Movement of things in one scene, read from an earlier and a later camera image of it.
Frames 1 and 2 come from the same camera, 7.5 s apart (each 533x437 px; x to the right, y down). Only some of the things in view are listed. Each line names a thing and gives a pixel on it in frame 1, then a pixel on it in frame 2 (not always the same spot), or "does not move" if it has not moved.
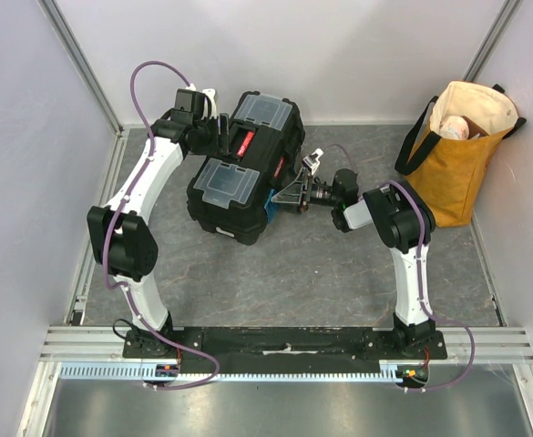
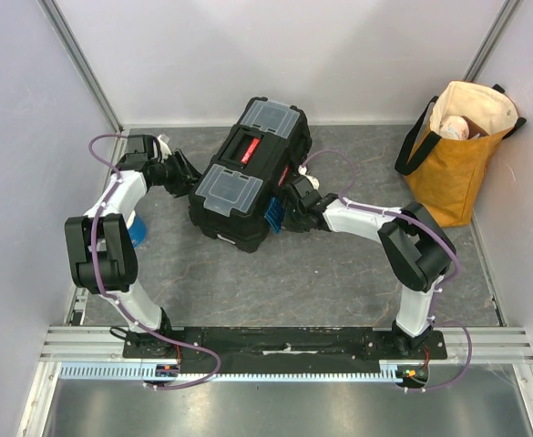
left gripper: [221, 144] to [188, 176]
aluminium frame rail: [107, 344] does not move
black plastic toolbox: [229, 193] does not move
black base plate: [288, 345] does not move
